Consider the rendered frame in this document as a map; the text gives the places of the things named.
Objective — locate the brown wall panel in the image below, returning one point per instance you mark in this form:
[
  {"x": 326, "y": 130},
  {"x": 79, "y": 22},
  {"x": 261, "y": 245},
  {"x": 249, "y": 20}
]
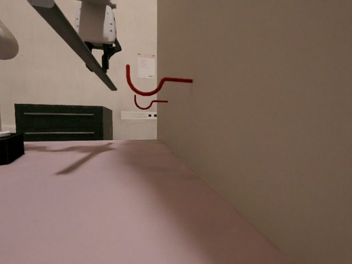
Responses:
[{"x": 267, "y": 119}]

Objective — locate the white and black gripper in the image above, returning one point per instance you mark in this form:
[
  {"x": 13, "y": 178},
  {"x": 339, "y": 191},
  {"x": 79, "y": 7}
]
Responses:
[{"x": 96, "y": 25}]

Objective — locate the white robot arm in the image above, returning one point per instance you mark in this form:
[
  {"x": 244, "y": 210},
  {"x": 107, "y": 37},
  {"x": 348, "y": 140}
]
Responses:
[{"x": 9, "y": 47}]

